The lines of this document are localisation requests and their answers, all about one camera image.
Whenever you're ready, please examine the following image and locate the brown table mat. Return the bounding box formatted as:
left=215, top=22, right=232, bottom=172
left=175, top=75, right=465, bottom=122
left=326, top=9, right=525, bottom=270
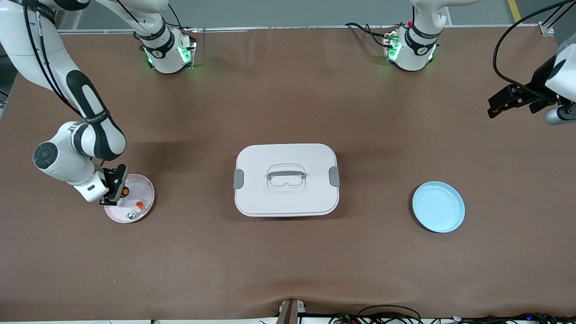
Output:
left=0, top=25, right=576, bottom=322

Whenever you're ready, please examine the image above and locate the metal table clamp bracket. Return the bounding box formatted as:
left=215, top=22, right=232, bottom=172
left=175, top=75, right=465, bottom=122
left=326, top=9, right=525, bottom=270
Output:
left=277, top=298, right=307, bottom=324

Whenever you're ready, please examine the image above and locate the silver table edge rail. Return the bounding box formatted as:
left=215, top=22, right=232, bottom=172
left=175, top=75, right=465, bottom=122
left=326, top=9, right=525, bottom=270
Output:
left=58, top=25, right=552, bottom=35

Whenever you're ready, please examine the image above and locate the light blue round plate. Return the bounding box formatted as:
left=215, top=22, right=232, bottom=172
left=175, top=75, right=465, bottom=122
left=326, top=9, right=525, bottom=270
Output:
left=412, top=181, right=466, bottom=234

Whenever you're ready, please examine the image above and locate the white orange electrical connector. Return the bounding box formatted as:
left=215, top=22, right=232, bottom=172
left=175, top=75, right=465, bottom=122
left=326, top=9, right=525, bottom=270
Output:
left=126, top=198, right=151, bottom=221

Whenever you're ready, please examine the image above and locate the pink round plate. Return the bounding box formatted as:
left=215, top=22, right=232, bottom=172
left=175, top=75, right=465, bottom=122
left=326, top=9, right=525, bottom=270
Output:
left=104, top=174, right=155, bottom=224

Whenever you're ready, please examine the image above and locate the black cable loop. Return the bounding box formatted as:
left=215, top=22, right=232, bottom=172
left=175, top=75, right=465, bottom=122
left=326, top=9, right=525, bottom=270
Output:
left=357, top=305, right=422, bottom=324

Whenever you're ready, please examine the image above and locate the aluminium frame post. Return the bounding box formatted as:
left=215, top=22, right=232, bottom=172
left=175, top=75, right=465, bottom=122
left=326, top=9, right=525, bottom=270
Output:
left=539, top=0, right=576, bottom=36

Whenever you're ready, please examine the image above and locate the white lidded storage box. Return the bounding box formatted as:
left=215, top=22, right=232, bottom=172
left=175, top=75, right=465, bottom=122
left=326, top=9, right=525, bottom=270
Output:
left=233, top=144, right=341, bottom=218

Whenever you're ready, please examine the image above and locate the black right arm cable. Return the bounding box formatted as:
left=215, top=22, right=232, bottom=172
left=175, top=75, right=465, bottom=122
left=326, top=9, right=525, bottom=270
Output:
left=22, top=0, right=86, bottom=117

